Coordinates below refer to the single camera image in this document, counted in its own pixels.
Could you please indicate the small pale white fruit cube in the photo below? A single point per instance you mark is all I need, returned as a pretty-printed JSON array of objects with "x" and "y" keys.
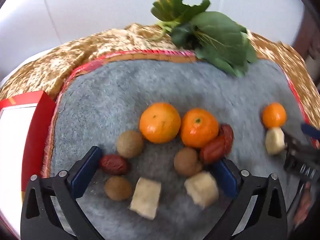
[{"x": 274, "y": 140}]

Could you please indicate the small orange tangerine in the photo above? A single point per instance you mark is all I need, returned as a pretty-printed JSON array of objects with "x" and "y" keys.
[{"x": 274, "y": 114}]

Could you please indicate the dark brown wooden furniture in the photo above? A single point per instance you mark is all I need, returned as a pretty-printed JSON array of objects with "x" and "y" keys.
[{"x": 311, "y": 30}]

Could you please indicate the brown longan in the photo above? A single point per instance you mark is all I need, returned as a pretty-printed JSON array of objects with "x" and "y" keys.
[
  {"x": 130, "y": 143},
  {"x": 118, "y": 188},
  {"x": 186, "y": 161}
]

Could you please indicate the large orange tangerine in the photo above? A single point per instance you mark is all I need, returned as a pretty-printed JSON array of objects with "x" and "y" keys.
[
  {"x": 160, "y": 122},
  {"x": 198, "y": 127}
]

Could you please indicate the green leafy vegetable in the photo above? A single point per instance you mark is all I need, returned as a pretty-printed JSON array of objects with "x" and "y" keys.
[{"x": 215, "y": 37}]

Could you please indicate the red box white inside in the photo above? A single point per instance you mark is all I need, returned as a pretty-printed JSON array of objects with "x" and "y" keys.
[{"x": 32, "y": 130}]

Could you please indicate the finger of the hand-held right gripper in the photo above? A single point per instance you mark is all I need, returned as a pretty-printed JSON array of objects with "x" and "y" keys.
[
  {"x": 311, "y": 130},
  {"x": 297, "y": 146}
]

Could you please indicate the golden patterned cloth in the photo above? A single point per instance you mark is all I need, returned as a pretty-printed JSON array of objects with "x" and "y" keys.
[{"x": 75, "y": 55}]

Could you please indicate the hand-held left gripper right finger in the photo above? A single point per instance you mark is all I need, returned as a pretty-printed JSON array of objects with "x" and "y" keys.
[{"x": 226, "y": 178}]

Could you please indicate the grey fuzzy mat red edge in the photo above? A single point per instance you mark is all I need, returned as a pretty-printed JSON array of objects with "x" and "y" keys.
[{"x": 175, "y": 85}]

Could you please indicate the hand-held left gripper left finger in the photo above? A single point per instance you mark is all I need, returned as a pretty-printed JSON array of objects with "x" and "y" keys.
[{"x": 83, "y": 171}]

